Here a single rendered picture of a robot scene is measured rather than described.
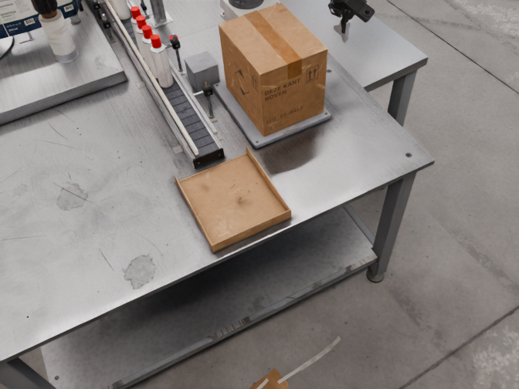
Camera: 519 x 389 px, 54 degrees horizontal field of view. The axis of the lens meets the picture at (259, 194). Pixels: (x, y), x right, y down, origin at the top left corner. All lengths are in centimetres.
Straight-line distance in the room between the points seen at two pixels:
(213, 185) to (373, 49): 90
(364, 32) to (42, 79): 128
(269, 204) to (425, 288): 108
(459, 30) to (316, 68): 226
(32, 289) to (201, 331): 73
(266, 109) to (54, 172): 74
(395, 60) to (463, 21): 185
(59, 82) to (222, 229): 91
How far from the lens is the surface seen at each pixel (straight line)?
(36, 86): 211
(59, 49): 214
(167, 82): 190
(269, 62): 159
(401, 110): 229
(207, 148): 168
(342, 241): 223
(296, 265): 216
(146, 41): 188
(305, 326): 228
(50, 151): 190
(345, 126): 180
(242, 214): 155
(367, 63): 207
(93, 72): 208
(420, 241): 255
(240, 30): 173
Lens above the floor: 210
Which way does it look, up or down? 53 degrees down
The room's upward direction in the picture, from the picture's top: 5 degrees counter-clockwise
